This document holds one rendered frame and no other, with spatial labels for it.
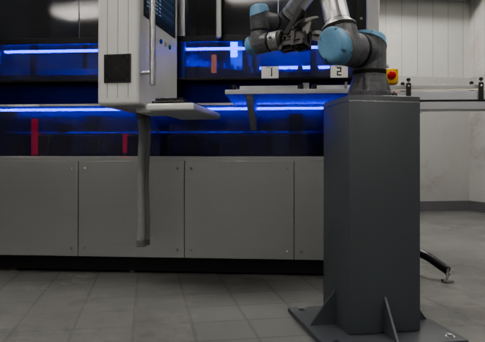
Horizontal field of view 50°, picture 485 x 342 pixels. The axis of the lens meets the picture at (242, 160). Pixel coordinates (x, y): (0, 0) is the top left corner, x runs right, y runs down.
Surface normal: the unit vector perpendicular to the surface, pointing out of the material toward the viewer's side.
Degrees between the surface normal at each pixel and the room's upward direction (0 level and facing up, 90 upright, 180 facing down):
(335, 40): 97
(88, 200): 90
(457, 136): 90
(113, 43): 90
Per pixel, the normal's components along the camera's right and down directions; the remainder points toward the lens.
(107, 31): -0.19, 0.00
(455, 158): 0.18, 0.00
